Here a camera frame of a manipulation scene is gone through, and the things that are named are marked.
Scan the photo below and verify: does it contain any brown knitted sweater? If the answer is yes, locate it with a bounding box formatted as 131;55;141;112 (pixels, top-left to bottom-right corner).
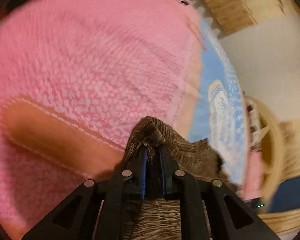
121;116;238;239

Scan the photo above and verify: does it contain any pink pillow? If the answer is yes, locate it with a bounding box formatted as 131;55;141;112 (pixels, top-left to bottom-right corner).
242;150;263;201

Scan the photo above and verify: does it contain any cream wooden headboard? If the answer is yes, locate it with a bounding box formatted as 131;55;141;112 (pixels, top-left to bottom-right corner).
245;96;300;235

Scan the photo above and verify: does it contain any beige patterned window curtain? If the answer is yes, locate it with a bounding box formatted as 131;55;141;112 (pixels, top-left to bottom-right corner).
203;0;300;35

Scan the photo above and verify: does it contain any pink fleece blanket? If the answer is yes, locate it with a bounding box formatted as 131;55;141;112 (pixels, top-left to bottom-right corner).
0;0;202;239

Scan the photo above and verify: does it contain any blue polka dot bedsheet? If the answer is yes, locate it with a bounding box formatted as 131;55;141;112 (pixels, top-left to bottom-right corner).
187;20;248;186

